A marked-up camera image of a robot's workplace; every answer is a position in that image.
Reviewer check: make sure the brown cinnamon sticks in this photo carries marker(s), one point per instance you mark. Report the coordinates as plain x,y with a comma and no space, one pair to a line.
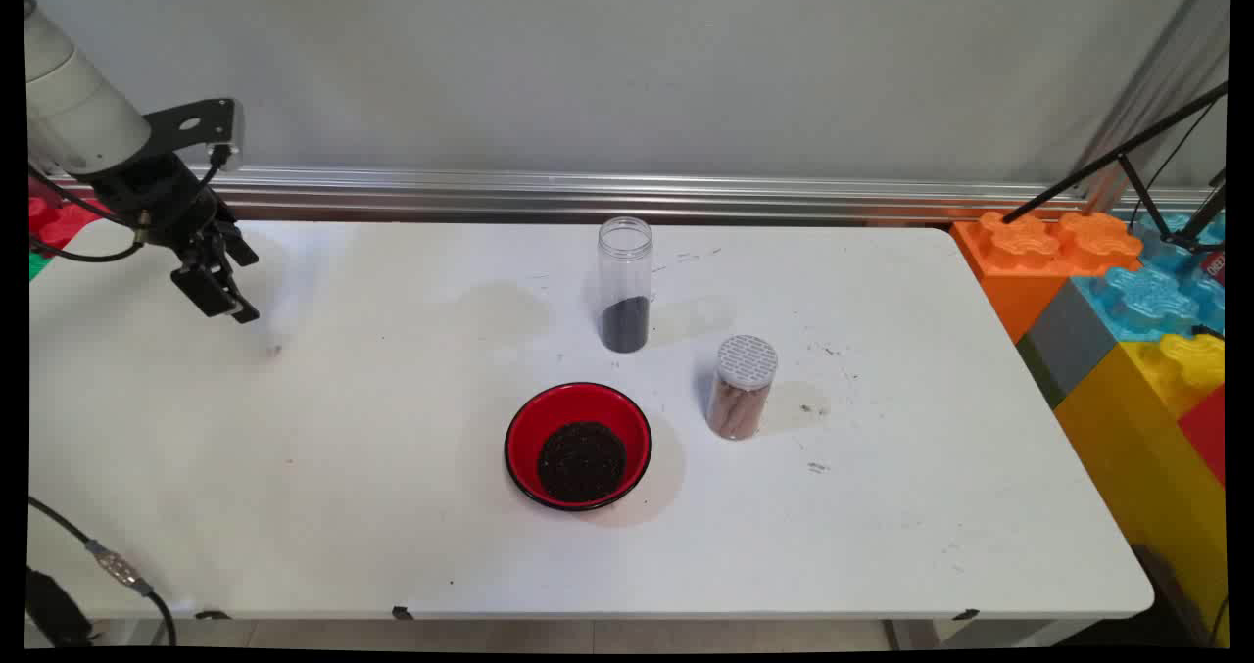
737,410

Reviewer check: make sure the light blue building block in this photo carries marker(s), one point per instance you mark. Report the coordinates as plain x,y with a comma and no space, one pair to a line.
1146,301

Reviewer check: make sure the grey building block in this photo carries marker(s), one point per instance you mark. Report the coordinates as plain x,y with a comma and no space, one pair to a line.
1068,345

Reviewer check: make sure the yellow building block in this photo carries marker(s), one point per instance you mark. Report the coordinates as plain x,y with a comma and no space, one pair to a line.
1127,448

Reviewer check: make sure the grey table leg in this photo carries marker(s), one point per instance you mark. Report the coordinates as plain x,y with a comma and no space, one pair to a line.
911,636

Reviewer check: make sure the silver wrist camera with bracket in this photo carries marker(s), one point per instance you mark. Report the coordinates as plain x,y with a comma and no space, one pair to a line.
211,119

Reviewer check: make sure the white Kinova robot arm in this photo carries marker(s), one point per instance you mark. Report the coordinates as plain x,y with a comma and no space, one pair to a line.
78,105

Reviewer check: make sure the jar with white perforated lid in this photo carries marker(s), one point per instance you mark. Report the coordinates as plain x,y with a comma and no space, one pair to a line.
747,361

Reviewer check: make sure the black tripod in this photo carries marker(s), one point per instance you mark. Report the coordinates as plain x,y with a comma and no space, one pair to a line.
1119,157

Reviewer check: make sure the tall clear plastic jar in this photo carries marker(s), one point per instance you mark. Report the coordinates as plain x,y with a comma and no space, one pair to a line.
625,261

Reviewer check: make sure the heap of black seeds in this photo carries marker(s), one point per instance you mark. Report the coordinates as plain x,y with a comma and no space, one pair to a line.
625,328
581,462

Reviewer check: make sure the aluminium rail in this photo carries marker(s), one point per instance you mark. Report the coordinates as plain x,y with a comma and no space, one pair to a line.
784,196

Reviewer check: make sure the red cracker box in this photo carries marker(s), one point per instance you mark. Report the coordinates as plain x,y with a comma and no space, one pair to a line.
1217,266

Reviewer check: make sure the orange building block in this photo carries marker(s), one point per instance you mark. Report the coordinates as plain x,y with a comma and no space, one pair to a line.
1009,281

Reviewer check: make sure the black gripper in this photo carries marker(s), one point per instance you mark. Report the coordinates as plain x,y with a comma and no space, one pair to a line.
157,193

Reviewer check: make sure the red bowl with black rim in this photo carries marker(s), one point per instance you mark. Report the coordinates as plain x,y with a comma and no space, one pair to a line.
549,418

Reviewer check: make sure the big red building block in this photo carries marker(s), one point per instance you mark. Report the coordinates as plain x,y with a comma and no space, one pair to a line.
1210,438

